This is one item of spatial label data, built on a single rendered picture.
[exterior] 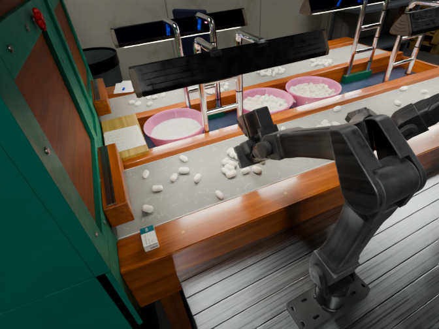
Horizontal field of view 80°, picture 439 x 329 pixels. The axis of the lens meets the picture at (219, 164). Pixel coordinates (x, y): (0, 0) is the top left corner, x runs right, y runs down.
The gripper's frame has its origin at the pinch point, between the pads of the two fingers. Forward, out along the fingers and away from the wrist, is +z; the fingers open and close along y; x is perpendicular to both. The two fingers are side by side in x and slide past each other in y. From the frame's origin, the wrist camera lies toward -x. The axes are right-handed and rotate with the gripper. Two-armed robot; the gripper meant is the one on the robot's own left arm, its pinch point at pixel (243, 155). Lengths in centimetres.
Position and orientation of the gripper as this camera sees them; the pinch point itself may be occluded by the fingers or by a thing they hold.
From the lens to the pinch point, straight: 84.3
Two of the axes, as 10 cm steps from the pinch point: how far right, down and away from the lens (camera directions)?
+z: -2.5, 0.8, 9.7
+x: 3.1, 9.5, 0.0
